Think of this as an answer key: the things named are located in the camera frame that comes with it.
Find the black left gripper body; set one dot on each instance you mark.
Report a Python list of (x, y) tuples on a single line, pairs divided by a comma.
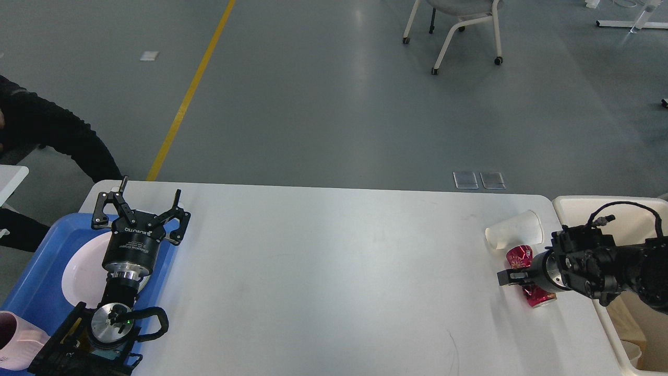
[(132, 251)]

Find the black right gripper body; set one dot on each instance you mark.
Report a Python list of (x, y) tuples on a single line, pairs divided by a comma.
[(544, 272)]

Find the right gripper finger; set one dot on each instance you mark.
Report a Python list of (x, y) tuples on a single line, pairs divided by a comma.
[(519, 276)]

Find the crushed red can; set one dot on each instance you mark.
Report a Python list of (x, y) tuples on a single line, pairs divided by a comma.
[(522, 256)]

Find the pink plate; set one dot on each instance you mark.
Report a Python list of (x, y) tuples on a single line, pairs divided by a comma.
[(84, 279)]

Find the white paper cup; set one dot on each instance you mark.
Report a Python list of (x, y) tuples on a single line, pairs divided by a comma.
[(523, 229), (632, 351)]

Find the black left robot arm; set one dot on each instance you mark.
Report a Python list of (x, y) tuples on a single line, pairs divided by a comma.
[(101, 341)]

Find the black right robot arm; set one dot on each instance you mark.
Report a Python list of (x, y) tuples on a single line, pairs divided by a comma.
[(587, 261)]

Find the white paper cup lying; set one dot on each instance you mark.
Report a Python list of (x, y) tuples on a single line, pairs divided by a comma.
[(523, 229)]

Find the blue plastic tray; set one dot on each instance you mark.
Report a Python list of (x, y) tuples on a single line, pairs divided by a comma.
[(38, 297)]

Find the white side table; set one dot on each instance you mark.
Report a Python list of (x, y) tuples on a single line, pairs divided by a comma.
[(11, 178)]

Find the metal floor plate right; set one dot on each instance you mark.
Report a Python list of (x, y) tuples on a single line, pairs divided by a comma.
[(492, 181)]

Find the metal floor plate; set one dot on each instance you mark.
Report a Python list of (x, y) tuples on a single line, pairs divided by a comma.
[(492, 181), (465, 180)]

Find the beige plastic bin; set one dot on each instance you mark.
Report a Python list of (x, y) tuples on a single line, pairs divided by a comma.
[(633, 225)]

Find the metal floor plate left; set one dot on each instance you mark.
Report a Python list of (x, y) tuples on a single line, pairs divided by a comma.
[(465, 180)]

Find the seated person in black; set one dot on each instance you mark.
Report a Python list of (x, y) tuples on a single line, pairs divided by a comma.
[(28, 119)]

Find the pink mug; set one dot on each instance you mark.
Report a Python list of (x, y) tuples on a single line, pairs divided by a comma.
[(21, 341)]

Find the white floor stand base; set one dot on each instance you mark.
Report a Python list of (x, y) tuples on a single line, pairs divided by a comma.
[(633, 16)]

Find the white rolling chair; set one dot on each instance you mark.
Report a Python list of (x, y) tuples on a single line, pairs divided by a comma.
[(468, 13)]

